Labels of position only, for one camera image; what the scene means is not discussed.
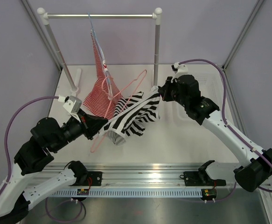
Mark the aluminium frame post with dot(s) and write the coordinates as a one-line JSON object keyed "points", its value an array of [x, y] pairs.
{"points": [[37, 25], [243, 33]]}

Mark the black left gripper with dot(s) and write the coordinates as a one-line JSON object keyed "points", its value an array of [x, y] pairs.
{"points": [[91, 124]]}

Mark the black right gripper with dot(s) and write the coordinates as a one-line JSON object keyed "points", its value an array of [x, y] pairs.
{"points": [[165, 90]]}

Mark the white perforated plastic basket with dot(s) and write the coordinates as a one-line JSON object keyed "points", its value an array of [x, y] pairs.
{"points": [[210, 85]]}

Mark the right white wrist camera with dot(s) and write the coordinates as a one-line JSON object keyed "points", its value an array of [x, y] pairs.
{"points": [[179, 70]]}

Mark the right aluminium frame post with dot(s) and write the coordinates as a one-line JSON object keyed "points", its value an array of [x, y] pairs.
{"points": [[243, 33]]}

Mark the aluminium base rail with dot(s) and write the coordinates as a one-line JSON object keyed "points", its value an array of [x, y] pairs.
{"points": [[137, 175]]}

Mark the red white striped tank top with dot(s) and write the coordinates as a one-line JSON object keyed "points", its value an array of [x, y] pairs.
{"points": [[97, 101]]}

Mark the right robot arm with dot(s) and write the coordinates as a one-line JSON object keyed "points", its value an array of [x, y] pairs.
{"points": [[255, 163]]}

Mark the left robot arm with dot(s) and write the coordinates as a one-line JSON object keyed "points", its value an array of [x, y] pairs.
{"points": [[48, 137]]}

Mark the left aluminium frame post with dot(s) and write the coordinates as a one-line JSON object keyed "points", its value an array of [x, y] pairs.
{"points": [[37, 25]]}

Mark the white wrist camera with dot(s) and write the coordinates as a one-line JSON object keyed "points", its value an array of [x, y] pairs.
{"points": [[71, 104], [179, 70]]}

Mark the white slotted cable duct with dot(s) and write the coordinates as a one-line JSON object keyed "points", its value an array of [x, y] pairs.
{"points": [[130, 193]]}

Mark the black white striped tank top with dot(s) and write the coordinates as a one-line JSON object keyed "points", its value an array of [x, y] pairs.
{"points": [[130, 115]]}

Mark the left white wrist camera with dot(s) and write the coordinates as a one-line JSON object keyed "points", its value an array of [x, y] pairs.
{"points": [[71, 104]]}

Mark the blue wire hanger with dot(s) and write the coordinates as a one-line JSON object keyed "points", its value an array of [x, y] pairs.
{"points": [[102, 59]]}

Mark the white and silver clothes rack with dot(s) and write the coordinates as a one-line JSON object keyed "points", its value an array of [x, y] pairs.
{"points": [[74, 81]]}

